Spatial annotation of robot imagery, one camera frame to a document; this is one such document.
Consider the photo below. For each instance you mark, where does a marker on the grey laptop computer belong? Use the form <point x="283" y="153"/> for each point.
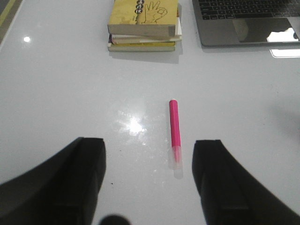
<point x="247" y="22"/>

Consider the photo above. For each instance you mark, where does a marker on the pink highlighter pen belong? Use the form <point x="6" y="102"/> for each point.
<point x="175" y="154"/>

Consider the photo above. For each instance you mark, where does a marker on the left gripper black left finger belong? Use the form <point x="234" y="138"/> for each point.
<point x="63" y="190"/>

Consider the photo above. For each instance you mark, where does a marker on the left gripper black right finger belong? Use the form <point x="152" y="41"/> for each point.
<point x="229" y="194"/>

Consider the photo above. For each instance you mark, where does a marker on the top yellow book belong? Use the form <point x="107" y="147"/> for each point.
<point x="152" y="18"/>

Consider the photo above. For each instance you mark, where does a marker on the bottom yellow-green book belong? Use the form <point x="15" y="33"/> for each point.
<point x="143" y="47"/>

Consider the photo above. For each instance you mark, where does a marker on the middle white book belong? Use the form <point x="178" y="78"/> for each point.
<point x="132" y="39"/>

